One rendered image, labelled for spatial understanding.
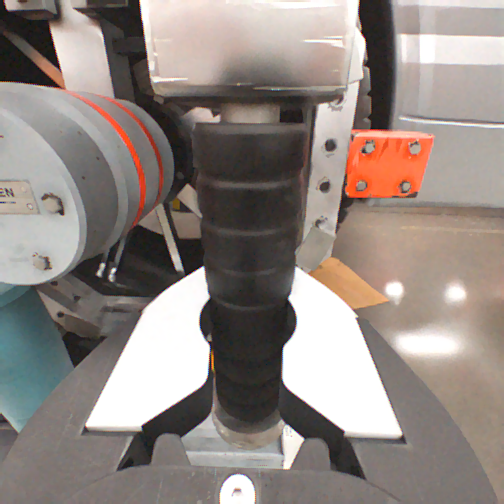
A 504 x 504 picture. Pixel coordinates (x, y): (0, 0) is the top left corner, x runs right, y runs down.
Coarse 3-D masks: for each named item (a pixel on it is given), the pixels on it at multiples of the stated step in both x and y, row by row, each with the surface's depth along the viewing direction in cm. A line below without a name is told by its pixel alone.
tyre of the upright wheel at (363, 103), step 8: (360, 24) 29; (368, 72) 31; (360, 80) 31; (368, 80) 31; (360, 88) 31; (368, 88) 32; (360, 96) 32; (368, 96) 32; (360, 104) 32; (368, 104) 32; (360, 112) 33; (368, 112) 33; (360, 120) 33; (368, 120) 34; (352, 128) 33; (360, 128) 33; (368, 128) 34; (344, 200) 38; (352, 200) 39; (344, 208) 39; (344, 216) 40; (336, 224) 40; (336, 232) 41; (72, 272) 45; (88, 280) 46; (96, 288) 47; (104, 288) 47; (128, 296) 48; (136, 296) 48; (144, 296) 48
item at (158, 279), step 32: (0, 0) 30; (0, 32) 31; (32, 32) 37; (0, 64) 36; (32, 64) 40; (192, 128) 36; (192, 160) 38; (192, 192) 40; (160, 224) 43; (96, 256) 49; (128, 256) 54; (160, 256) 58; (192, 256) 58; (128, 288) 47; (160, 288) 47
